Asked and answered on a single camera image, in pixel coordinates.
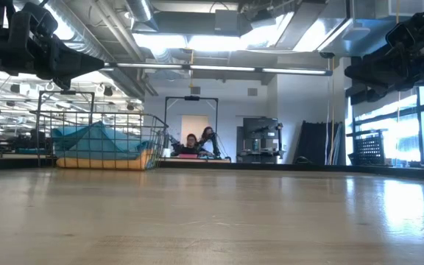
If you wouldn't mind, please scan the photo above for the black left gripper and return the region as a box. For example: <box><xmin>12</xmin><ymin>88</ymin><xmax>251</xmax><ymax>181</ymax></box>
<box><xmin>11</xmin><ymin>31</ymin><xmax>105</xmax><ymax>91</ymax></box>

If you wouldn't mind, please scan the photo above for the orange microfiber towel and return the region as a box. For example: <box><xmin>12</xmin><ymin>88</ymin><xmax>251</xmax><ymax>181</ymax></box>
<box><xmin>56</xmin><ymin>146</ymin><xmax>156</xmax><ymax>172</ymax></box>

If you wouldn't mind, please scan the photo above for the black perforated crate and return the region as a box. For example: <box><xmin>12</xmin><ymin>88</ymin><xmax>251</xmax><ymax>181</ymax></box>
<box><xmin>351</xmin><ymin>132</ymin><xmax>386</xmax><ymax>166</ymax></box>

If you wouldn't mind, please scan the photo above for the black leaning panel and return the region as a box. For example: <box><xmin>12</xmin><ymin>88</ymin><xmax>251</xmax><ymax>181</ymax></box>
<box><xmin>294</xmin><ymin>121</ymin><xmax>342</xmax><ymax>166</ymax></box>

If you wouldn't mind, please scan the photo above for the black equipment rack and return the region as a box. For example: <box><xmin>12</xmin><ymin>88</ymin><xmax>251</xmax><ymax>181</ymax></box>
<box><xmin>236</xmin><ymin>116</ymin><xmax>285</xmax><ymax>163</ymax></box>

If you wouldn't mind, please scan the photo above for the beige door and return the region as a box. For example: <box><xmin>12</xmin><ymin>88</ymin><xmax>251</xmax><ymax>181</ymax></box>
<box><xmin>180</xmin><ymin>114</ymin><xmax>210</xmax><ymax>155</ymax></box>

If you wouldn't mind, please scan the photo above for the person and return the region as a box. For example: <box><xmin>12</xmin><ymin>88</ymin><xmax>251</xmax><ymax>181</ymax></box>
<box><xmin>177</xmin><ymin>132</ymin><xmax>213</xmax><ymax>158</ymax></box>
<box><xmin>199</xmin><ymin>126</ymin><xmax>216</xmax><ymax>148</ymax></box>

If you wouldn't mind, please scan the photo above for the long linear ceiling light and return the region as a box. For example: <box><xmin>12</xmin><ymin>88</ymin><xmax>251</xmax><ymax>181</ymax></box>
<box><xmin>99</xmin><ymin>61</ymin><xmax>333</xmax><ymax>77</ymax></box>

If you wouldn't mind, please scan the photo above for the rectangular metal duct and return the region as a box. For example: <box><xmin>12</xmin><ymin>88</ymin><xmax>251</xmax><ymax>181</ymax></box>
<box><xmin>292</xmin><ymin>0</ymin><xmax>424</xmax><ymax>59</ymax></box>

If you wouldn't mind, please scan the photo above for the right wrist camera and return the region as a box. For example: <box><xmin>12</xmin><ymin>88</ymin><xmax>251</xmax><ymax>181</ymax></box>
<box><xmin>384</xmin><ymin>13</ymin><xmax>424</xmax><ymax>49</ymax></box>

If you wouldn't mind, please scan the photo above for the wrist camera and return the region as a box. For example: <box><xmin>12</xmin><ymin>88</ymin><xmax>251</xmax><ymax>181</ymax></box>
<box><xmin>8</xmin><ymin>1</ymin><xmax>59</xmax><ymax>38</ymax></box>
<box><xmin>384</xmin><ymin>13</ymin><xmax>424</xmax><ymax>49</ymax></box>

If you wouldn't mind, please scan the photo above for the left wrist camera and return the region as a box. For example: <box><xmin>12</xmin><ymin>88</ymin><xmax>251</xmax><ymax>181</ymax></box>
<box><xmin>8</xmin><ymin>1</ymin><xmax>59</xmax><ymax>38</ymax></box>

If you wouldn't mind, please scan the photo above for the wire mesh basket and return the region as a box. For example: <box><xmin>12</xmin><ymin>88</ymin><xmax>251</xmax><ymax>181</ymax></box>
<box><xmin>31</xmin><ymin>110</ymin><xmax>169</xmax><ymax>172</ymax></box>

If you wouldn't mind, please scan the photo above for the black gantry frame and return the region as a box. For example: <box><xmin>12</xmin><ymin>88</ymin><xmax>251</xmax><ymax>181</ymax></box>
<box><xmin>163</xmin><ymin>96</ymin><xmax>219</xmax><ymax>158</ymax></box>

